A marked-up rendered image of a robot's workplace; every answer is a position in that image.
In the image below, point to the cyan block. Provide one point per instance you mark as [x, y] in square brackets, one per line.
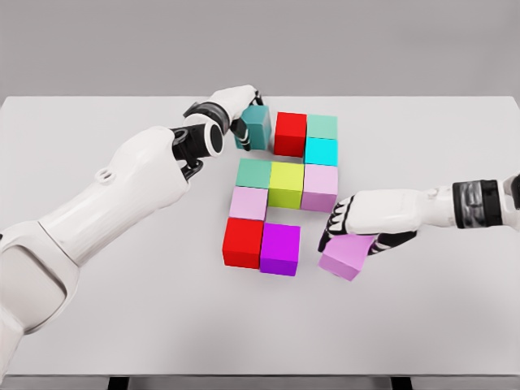
[321, 151]

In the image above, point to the vivid purple block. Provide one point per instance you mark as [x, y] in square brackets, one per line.
[279, 248]

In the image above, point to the mint green block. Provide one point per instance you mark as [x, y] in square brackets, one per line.
[322, 126]
[254, 173]

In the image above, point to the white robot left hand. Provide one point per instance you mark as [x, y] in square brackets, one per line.
[235, 97]

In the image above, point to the red block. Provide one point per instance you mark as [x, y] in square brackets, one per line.
[290, 134]
[242, 241]

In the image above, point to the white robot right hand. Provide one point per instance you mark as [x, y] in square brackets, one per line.
[382, 211]

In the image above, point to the orchid pink block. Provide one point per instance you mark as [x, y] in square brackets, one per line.
[344, 256]

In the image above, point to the dark teal block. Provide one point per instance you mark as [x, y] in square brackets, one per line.
[258, 126]

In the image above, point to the pale lilac block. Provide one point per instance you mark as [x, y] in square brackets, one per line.
[248, 202]
[319, 187]

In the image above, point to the yellow-green block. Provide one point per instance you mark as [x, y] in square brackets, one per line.
[286, 185]

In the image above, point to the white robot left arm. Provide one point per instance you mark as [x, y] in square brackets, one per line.
[134, 174]

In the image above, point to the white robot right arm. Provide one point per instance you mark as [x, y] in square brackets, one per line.
[473, 201]

